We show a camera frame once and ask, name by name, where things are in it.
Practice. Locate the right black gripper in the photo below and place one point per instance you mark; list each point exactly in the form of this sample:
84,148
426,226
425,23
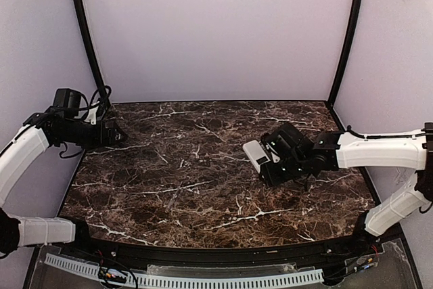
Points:
268,166

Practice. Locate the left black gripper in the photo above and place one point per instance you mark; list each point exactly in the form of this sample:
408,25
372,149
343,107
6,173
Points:
107,134

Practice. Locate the white remote control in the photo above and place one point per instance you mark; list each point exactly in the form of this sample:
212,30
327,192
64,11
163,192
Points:
257,155

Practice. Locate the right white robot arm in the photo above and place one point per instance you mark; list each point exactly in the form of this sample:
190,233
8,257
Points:
336,150

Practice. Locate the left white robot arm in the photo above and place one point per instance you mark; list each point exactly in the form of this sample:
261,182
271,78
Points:
40,132

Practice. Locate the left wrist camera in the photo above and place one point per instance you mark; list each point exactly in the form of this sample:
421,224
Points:
67,102

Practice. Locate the black front rail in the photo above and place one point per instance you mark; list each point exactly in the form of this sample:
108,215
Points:
325,253

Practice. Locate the white slotted cable duct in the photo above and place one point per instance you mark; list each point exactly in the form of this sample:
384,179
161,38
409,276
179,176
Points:
184,277

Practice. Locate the left black frame post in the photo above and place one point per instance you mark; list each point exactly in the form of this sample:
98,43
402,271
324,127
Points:
90,50

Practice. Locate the black frame post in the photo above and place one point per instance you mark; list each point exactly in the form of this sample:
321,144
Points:
345,51
90,50

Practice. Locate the right black frame post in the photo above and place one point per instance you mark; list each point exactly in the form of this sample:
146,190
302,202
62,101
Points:
345,51

